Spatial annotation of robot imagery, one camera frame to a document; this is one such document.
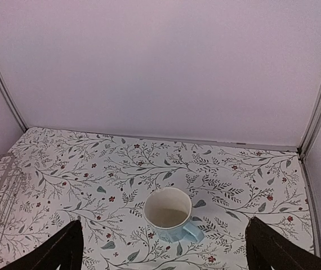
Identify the light blue ceramic mug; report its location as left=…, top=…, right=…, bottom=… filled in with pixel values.
left=143, top=187, right=204, bottom=244

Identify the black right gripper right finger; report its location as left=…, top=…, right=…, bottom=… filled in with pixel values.
left=245, top=217, right=321, bottom=269

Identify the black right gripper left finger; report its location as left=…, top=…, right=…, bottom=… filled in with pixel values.
left=3, top=220, right=84, bottom=270

